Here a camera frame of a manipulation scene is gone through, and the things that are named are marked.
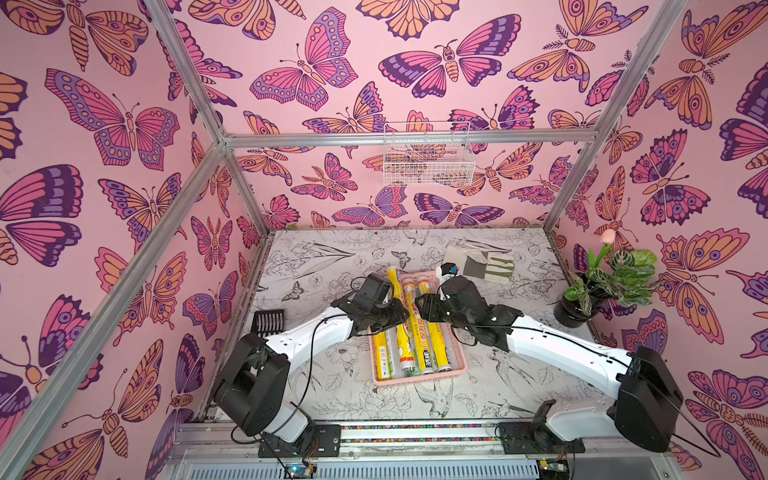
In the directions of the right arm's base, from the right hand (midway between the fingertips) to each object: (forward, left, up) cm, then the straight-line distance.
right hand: (416, 304), depth 80 cm
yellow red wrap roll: (-7, +3, -5) cm, 9 cm away
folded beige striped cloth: (+26, -30, -17) cm, 43 cm away
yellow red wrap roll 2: (-12, +9, -13) cm, 20 cm away
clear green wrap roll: (-10, +6, -12) cm, 17 cm away
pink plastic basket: (+16, 0, -10) cm, 19 cm away
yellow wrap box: (-4, -7, -9) cm, 12 cm away
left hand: (+1, +1, -7) cm, 7 cm away
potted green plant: (+4, -50, +8) cm, 51 cm away
